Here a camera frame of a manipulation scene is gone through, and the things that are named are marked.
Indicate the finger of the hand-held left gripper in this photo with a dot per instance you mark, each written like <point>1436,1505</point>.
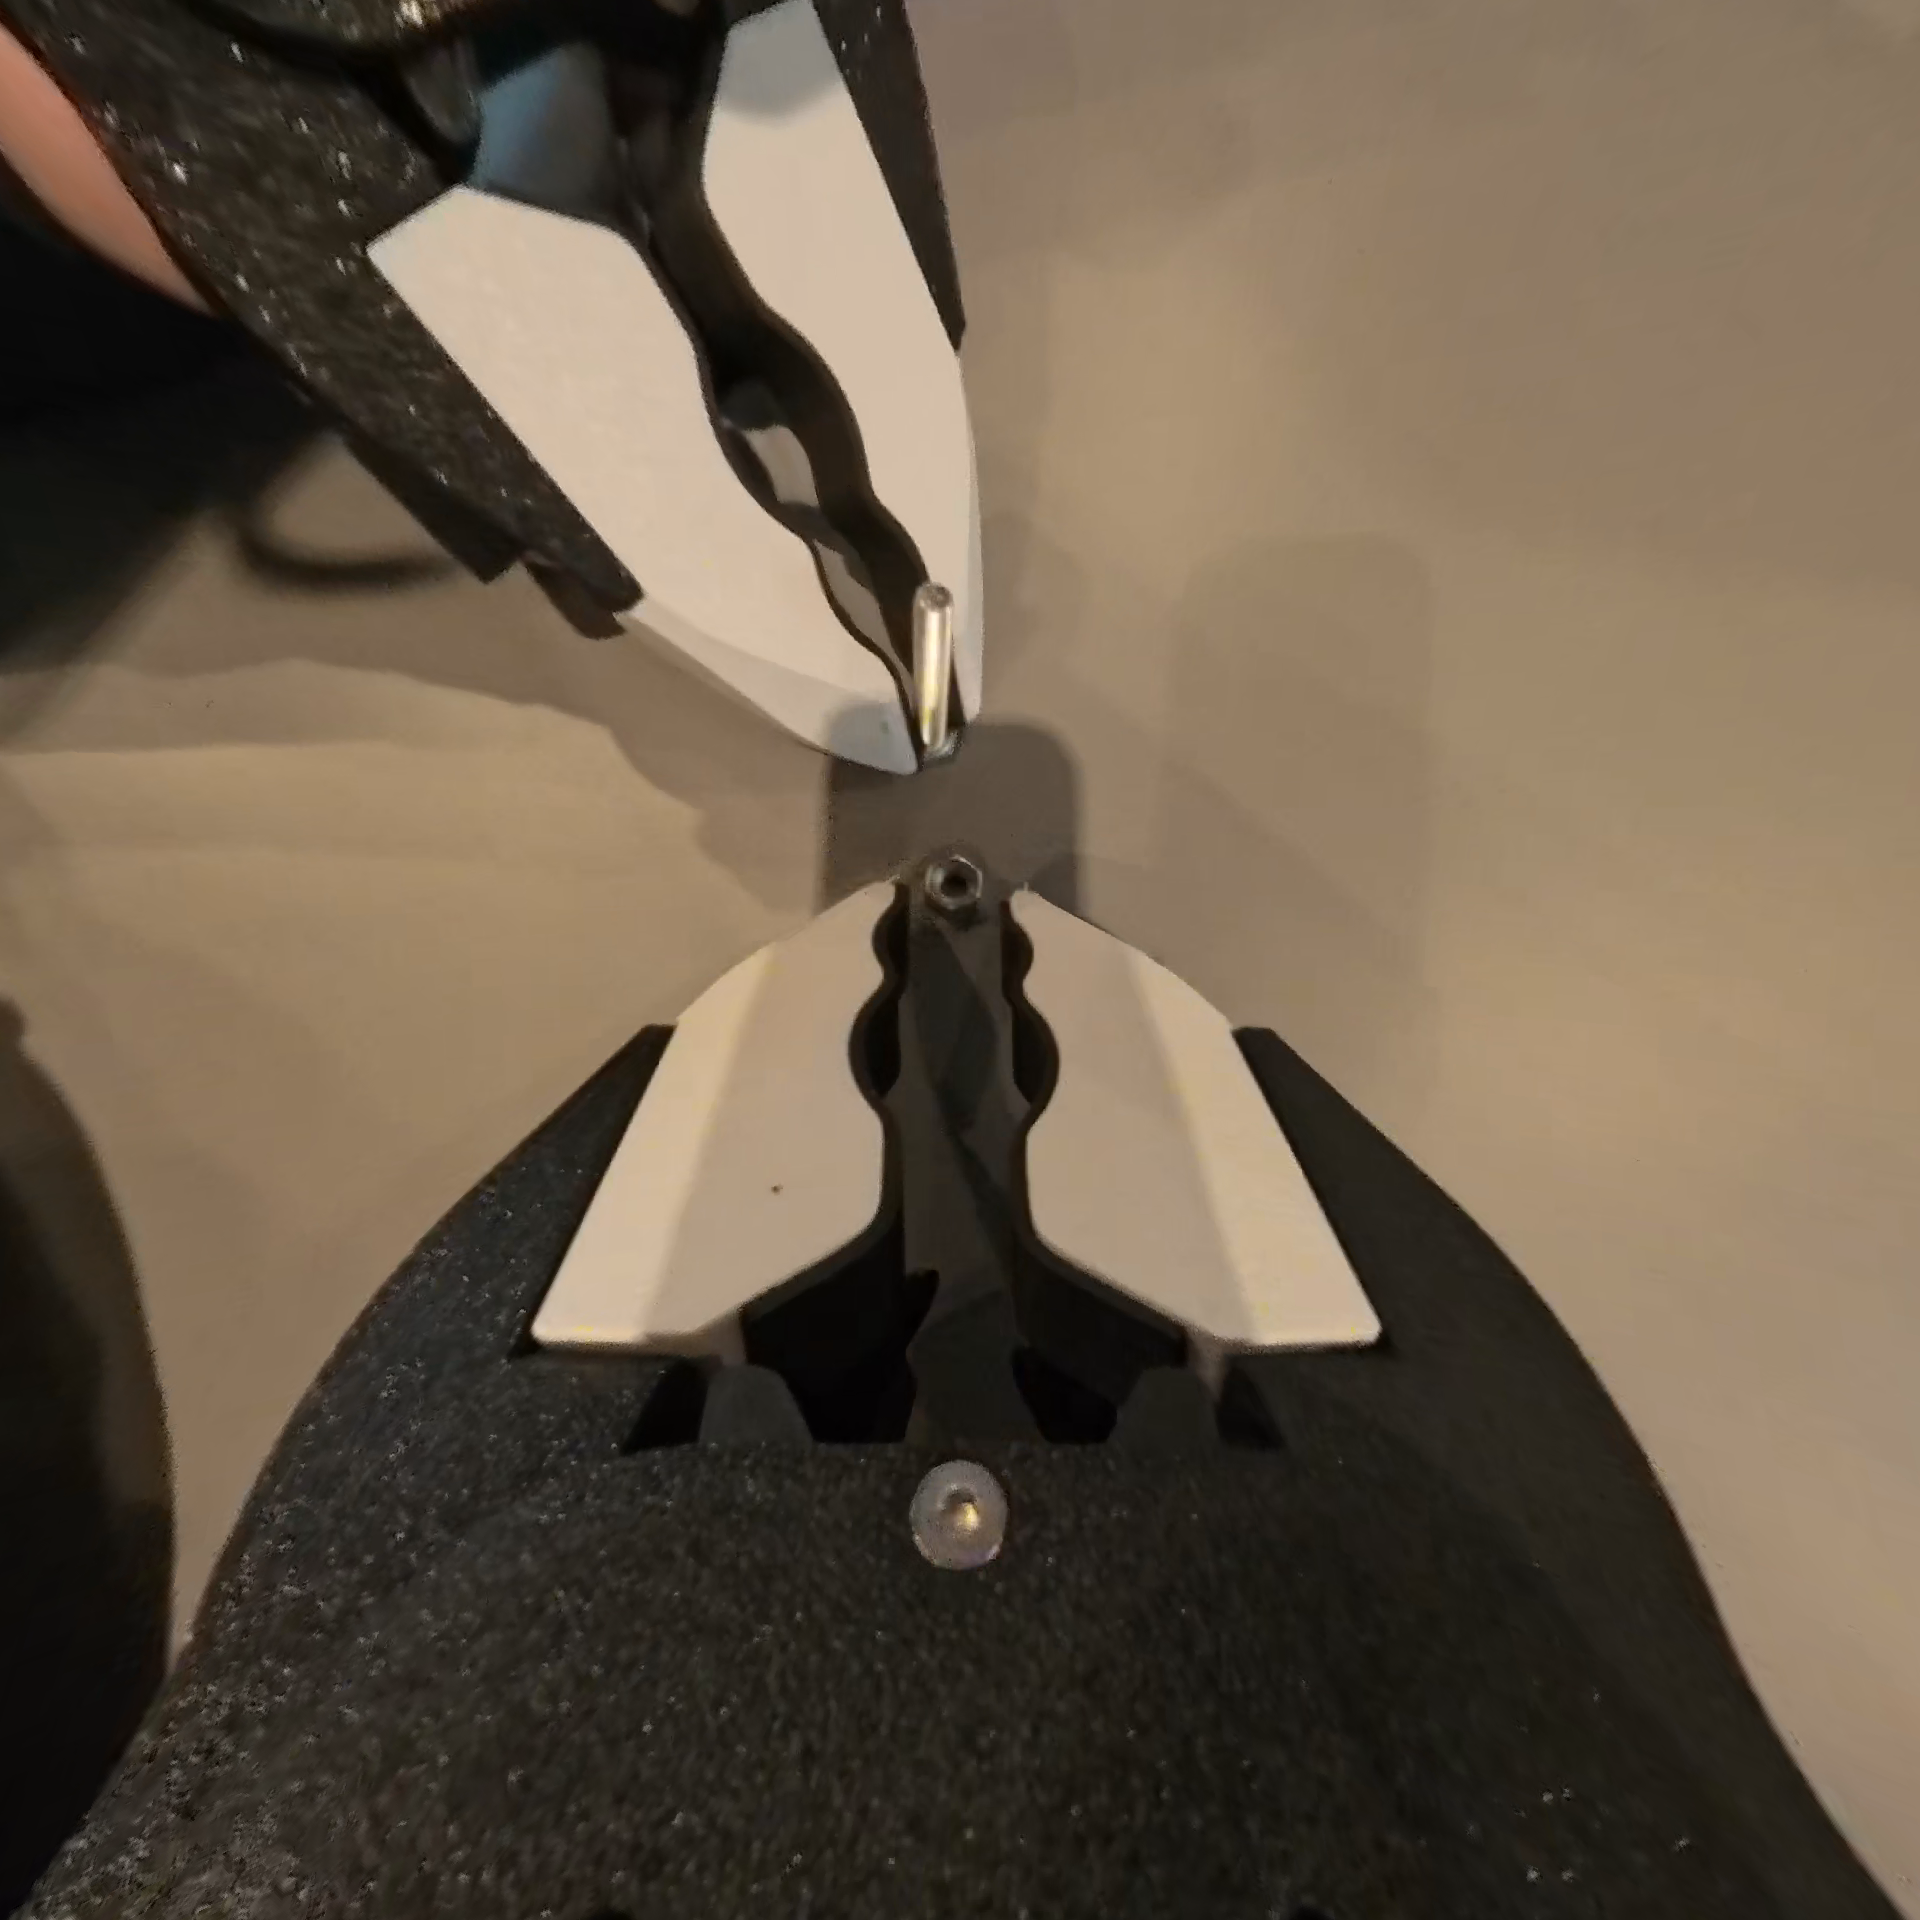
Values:
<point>842,268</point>
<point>558,377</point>

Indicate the silver metal bolt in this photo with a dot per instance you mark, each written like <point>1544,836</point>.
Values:
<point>931,659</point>

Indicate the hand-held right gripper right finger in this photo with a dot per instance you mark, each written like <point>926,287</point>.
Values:
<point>1186,1185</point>

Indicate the person's left hand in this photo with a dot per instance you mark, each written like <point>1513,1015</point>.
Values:
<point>62,151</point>

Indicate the person's left forearm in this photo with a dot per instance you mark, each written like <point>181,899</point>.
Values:
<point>76,377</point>

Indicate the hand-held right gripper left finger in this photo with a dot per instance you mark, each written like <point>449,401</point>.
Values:
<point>721,1185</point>

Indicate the small metal nut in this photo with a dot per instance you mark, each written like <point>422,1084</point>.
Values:
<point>953,883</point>

